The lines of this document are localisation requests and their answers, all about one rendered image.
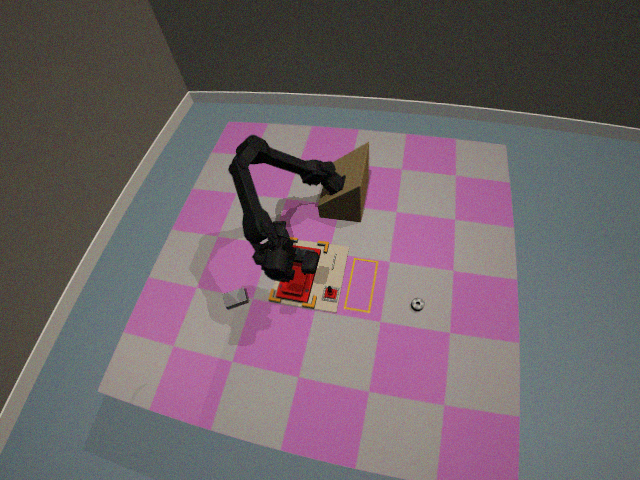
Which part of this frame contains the black toy car wheel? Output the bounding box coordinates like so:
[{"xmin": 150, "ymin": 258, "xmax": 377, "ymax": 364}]
[{"xmin": 411, "ymin": 298, "xmax": 425, "ymax": 311}]

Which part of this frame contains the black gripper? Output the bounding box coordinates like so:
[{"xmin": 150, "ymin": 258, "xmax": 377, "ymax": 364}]
[{"xmin": 253, "ymin": 240, "xmax": 320, "ymax": 275}]

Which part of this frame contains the dark red hood shell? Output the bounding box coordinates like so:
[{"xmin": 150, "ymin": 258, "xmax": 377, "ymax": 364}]
[{"xmin": 280, "ymin": 266, "xmax": 309, "ymax": 297}]

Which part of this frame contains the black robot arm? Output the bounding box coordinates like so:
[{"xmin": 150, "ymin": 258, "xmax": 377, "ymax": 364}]
[{"xmin": 229, "ymin": 135, "xmax": 346, "ymax": 283}]

